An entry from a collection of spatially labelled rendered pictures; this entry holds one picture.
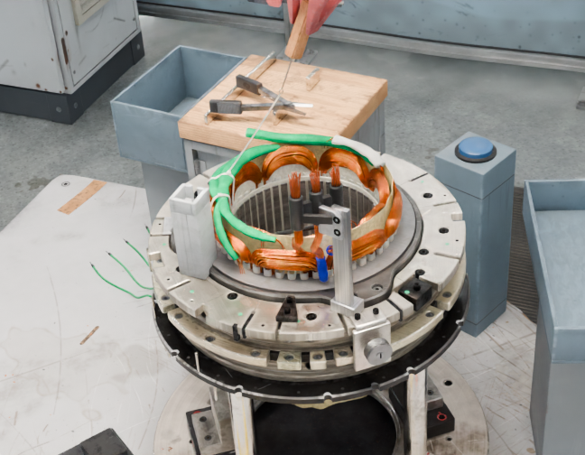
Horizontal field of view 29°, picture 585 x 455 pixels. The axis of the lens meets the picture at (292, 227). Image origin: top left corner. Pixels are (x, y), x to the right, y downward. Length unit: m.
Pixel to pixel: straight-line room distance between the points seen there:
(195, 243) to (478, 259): 0.46
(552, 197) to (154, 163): 0.52
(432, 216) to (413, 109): 2.36
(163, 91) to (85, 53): 2.04
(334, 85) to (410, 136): 1.93
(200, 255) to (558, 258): 0.39
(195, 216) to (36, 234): 0.73
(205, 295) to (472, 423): 0.41
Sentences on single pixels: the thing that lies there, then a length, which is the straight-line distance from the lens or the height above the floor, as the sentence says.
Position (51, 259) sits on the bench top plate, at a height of 0.78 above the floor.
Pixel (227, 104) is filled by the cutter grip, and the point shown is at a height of 1.09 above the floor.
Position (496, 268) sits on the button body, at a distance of 1.46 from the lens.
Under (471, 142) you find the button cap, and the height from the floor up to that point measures 1.04.
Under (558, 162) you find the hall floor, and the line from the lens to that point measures 3.27.
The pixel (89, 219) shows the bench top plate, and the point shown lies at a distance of 1.76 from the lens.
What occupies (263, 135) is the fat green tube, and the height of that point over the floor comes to 1.16.
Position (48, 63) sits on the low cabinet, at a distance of 3.51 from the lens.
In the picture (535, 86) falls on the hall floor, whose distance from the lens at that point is 3.65.
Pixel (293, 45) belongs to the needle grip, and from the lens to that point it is 1.03.
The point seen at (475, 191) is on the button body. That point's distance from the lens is 1.35.
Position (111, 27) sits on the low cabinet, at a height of 0.19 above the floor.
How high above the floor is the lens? 1.77
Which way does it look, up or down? 36 degrees down
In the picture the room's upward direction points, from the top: 4 degrees counter-clockwise
